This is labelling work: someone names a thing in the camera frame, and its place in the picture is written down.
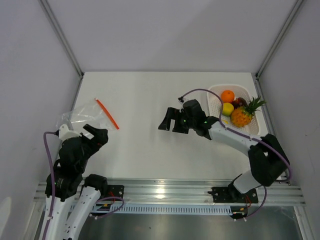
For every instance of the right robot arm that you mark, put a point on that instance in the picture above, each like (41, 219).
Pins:
(267, 159)

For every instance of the yellow green lemon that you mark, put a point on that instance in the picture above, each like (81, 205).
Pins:
(227, 109)

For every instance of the dark red apple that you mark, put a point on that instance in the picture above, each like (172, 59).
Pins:
(239, 102)

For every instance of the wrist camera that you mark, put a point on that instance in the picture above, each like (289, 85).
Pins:
(182, 100)
(64, 133)

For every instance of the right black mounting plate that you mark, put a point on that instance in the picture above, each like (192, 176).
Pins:
(222, 194)

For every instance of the clear zip top bag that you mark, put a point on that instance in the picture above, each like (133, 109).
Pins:
(93, 113)

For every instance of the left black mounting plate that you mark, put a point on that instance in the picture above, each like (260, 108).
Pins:
(111, 201)

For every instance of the white slotted cable duct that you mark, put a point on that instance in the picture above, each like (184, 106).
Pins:
(175, 209)

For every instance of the black mounting plate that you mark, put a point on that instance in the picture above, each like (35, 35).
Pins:
(222, 194)
(111, 201)

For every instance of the aluminium frame post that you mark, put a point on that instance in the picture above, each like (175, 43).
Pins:
(55, 25)
(285, 28)

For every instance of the left aluminium frame post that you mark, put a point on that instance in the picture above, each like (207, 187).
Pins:
(55, 25)

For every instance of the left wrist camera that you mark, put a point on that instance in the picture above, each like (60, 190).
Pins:
(64, 133)

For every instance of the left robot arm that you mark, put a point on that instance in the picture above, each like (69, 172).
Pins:
(70, 197)

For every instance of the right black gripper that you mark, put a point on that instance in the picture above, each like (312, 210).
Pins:
(174, 114)

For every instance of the right aluminium frame post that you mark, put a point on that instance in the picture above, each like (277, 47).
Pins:
(285, 28)

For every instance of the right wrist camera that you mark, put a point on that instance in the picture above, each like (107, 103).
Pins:
(182, 100)

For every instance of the orange fruit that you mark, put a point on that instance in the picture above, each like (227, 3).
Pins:
(227, 96)

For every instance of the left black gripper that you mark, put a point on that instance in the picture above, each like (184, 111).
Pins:
(100, 138)

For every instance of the toy pineapple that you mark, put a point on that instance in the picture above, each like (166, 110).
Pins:
(243, 115)

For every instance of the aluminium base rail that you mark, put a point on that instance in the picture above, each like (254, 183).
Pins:
(195, 192)

